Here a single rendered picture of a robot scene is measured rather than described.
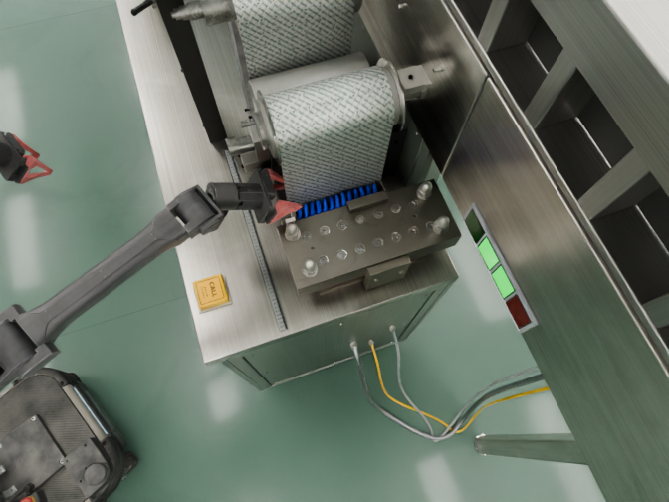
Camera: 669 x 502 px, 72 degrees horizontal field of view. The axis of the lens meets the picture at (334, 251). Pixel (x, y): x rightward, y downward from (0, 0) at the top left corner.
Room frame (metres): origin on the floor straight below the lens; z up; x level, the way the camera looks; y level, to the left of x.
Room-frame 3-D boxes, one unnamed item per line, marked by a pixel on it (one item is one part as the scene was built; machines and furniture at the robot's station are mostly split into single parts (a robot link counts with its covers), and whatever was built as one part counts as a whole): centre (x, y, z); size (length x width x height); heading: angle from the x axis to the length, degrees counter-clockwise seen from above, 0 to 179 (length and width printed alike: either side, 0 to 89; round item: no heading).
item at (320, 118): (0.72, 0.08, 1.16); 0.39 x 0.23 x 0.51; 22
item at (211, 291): (0.32, 0.29, 0.91); 0.07 x 0.07 x 0.02; 22
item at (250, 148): (0.57, 0.19, 1.05); 0.06 x 0.05 x 0.31; 112
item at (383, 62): (0.65, -0.09, 1.25); 0.15 x 0.01 x 0.15; 22
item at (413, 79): (0.67, -0.14, 1.28); 0.06 x 0.05 x 0.02; 112
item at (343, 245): (0.45, -0.08, 1.00); 0.40 x 0.16 x 0.06; 112
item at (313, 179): (0.54, 0.01, 1.11); 0.23 x 0.01 x 0.18; 112
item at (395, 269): (0.37, -0.13, 0.96); 0.10 x 0.03 x 0.11; 112
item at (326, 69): (0.71, 0.07, 1.17); 0.26 x 0.12 x 0.12; 112
